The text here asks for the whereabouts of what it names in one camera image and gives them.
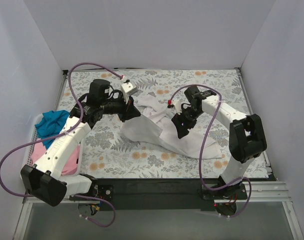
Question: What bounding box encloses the white t shirt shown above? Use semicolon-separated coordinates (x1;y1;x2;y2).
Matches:
119;96;221;160

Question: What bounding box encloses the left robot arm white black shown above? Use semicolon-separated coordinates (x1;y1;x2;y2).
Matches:
20;79;141;207

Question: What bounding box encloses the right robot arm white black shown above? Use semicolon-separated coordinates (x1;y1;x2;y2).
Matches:
167;84;267;199

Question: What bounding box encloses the floral tablecloth mat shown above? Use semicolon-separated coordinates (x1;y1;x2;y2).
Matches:
57;69;270;180

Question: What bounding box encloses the teal blue t shirt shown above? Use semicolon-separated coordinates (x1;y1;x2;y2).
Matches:
35;110;69;139

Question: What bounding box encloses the white plastic laundry basket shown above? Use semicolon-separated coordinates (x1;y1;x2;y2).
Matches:
28;113;84;177

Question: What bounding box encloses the pink t shirt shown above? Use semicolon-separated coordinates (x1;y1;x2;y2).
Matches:
31;142;81;176

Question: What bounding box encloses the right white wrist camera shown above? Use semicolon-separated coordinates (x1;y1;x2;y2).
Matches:
167;99;182;115

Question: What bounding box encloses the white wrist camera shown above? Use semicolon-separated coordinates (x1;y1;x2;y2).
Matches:
121;79;138;104
167;99;182;115

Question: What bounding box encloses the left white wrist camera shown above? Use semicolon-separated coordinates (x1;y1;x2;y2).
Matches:
121;79;138;104

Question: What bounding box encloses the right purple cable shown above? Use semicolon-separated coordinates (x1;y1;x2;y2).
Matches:
168;84;252;219

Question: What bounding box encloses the purple cable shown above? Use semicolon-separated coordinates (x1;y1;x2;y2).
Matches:
168;84;252;219
0;62;125;228

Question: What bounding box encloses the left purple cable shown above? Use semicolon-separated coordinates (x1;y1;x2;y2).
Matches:
0;62;125;228

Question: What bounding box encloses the aluminium frame rail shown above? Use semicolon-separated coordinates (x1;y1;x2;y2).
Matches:
23;181;292;204

